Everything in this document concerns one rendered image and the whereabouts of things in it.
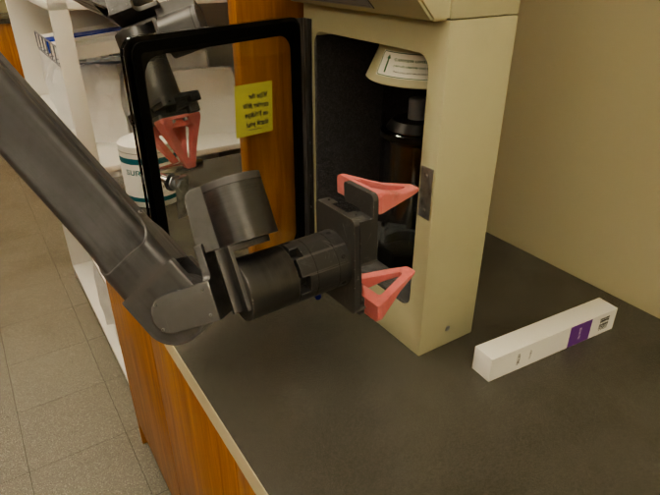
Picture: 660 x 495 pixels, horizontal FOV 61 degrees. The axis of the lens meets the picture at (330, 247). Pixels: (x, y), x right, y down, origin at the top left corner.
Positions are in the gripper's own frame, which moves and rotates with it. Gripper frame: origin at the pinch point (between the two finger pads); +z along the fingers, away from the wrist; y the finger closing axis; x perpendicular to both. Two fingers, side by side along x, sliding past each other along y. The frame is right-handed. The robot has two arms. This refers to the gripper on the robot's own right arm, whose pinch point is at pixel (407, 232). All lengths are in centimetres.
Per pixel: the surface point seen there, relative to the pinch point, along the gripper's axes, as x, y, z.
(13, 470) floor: 123, -118, -55
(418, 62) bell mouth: 17.2, 13.3, 16.1
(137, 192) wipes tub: 86, -21, -7
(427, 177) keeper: 9.5, 0.6, 11.5
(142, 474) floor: 98, -119, -21
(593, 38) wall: 18, 12, 55
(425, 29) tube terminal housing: 11.7, 18.0, 12.1
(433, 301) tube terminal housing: 8.7, -18.4, 13.2
